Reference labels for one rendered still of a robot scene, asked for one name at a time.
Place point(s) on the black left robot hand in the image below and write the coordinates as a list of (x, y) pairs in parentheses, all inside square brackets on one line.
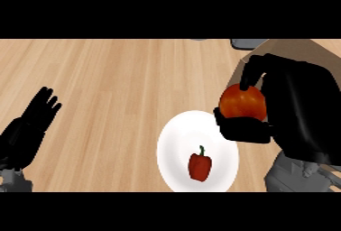
[(27, 132)]

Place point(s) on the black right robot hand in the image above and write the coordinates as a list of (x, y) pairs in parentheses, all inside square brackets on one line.
[(306, 108)]

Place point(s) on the red tomato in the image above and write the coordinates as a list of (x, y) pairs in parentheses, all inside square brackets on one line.
[(243, 103)]

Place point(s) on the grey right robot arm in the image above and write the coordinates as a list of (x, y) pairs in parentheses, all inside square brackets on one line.
[(302, 176)]

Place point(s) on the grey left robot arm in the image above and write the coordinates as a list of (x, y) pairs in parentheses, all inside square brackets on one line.
[(14, 180)]

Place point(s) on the brown cardboard box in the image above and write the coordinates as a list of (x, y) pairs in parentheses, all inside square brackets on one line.
[(293, 51)]

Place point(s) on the white plate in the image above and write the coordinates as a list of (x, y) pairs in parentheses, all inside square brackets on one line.
[(187, 141)]

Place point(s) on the dark grey object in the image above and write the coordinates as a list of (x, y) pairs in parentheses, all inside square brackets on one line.
[(247, 43)]

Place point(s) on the red bell pepper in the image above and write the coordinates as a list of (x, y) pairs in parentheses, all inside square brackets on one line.
[(200, 165)]

